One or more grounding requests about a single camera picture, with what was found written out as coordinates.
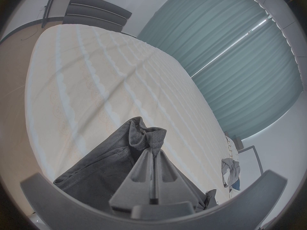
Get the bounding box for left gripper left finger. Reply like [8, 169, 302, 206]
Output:
[109, 149, 156, 211]

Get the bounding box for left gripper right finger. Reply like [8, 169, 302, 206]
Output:
[155, 150, 206, 209]

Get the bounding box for dark grey garment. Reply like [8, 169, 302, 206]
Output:
[53, 116, 218, 211]

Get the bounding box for pile of clothes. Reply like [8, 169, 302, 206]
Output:
[221, 134, 242, 192]

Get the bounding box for bed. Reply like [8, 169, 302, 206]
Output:
[24, 0, 240, 201]

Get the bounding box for blue-green curtain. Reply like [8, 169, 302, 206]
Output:
[137, 0, 272, 78]
[191, 18, 304, 140]

